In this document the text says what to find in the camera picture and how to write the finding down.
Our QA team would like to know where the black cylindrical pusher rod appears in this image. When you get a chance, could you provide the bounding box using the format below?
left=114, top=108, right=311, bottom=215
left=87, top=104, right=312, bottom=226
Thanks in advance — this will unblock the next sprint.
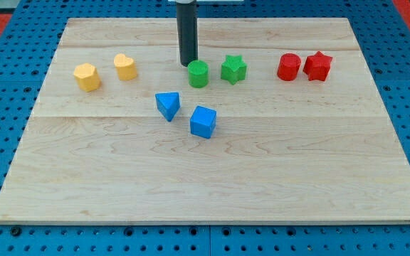
left=175, top=0, right=198, bottom=67

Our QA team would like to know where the white mount above rod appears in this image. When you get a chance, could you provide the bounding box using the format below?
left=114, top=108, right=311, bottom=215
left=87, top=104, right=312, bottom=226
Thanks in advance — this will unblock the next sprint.
left=167, top=0, right=244, bottom=2

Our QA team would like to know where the blue cube block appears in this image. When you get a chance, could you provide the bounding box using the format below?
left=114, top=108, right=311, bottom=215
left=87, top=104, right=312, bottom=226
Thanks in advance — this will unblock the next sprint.
left=190, top=106, right=217, bottom=139

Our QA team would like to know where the blue triangle block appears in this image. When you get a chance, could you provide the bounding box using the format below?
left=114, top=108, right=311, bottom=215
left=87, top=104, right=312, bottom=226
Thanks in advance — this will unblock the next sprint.
left=155, top=92, right=180, bottom=122

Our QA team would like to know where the green cylinder block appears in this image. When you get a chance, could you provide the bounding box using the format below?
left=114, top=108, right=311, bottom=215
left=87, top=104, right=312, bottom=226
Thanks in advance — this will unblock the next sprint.
left=187, top=60, right=209, bottom=88

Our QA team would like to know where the green star block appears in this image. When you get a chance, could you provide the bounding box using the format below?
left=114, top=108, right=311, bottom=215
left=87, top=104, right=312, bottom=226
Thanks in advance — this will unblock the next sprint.
left=221, top=55, right=247, bottom=85

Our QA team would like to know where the yellow heart block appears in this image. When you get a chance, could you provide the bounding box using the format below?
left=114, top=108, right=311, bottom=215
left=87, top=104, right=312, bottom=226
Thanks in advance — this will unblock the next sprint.
left=114, top=53, right=138, bottom=80

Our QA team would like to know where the red cylinder block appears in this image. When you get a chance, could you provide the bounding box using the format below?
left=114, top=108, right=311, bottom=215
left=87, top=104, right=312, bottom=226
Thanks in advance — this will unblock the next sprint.
left=277, top=53, right=301, bottom=81

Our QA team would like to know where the yellow hexagon block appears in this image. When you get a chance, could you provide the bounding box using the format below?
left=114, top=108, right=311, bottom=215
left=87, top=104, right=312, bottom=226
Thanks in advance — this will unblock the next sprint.
left=73, top=63, right=101, bottom=92

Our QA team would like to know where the red star block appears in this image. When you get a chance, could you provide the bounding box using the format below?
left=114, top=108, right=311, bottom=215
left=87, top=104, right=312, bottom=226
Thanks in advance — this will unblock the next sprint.
left=303, top=51, right=333, bottom=81

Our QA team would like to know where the light wooden board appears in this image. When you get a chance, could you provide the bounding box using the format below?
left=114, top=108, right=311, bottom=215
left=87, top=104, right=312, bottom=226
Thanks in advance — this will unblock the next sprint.
left=0, top=18, right=410, bottom=225

